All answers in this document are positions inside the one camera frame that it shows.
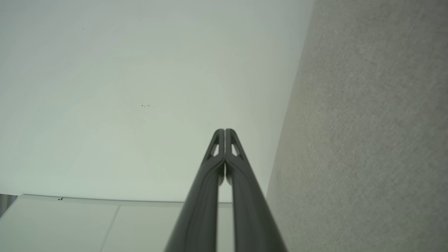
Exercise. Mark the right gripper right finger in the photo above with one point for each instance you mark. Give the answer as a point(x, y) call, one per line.
point(252, 210)

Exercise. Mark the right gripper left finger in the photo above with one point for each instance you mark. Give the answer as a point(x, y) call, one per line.
point(199, 210)

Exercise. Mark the grey fabric sofa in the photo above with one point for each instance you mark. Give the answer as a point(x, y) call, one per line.
point(367, 133)

